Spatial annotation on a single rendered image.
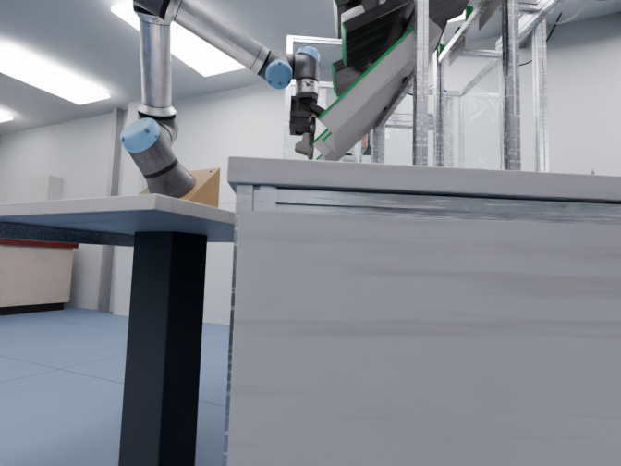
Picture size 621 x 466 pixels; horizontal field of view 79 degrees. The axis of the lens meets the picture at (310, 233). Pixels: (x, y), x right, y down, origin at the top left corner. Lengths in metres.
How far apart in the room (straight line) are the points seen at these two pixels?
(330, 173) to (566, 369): 0.35
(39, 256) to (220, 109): 3.11
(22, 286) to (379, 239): 5.85
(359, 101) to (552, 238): 0.41
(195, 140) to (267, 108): 1.12
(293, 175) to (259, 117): 4.41
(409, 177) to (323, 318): 0.19
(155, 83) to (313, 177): 0.95
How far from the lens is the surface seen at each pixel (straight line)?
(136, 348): 1.31
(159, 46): 1.30
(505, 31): 0.87
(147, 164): 1.25
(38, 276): 6.21
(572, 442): 0.56
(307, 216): 0.42
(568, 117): 4.06
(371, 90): 0.77
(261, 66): 1.15
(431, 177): 0.46
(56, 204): 0.94
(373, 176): 0.44
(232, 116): 5.07
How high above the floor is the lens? 0.74
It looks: 5 degrees up
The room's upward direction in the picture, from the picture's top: 2 degrees clockwise
